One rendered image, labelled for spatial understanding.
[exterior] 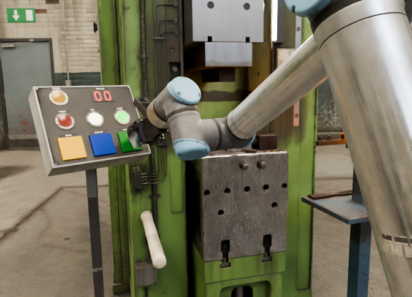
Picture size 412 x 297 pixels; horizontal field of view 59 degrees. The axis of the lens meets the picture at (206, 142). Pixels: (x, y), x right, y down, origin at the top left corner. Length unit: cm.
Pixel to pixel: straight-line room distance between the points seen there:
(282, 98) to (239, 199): 79
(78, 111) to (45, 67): 664
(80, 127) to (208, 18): 65
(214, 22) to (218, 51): 11
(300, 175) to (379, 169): 142
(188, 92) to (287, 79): 30
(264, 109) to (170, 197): 91
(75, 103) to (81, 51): 641
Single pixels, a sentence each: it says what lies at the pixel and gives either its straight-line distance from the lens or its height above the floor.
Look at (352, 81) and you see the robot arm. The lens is 47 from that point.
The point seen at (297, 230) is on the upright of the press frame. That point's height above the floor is 46.
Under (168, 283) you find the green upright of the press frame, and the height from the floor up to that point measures 28.
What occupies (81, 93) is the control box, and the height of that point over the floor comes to 117.
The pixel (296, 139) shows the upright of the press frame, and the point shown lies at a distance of 181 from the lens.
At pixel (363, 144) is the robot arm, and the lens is 47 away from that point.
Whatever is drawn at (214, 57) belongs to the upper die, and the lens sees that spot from 149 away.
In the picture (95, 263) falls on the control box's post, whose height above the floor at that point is 54.
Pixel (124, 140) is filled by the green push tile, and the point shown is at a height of 101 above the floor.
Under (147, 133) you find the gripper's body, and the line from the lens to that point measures 113.
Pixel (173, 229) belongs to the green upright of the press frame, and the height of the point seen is 54.
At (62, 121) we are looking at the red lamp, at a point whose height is 109.
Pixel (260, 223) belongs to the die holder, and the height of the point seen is 61.
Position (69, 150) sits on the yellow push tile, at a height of 100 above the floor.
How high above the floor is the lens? 120
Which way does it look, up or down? 9 degrees down
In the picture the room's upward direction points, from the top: 1 degrees counter-clockwise
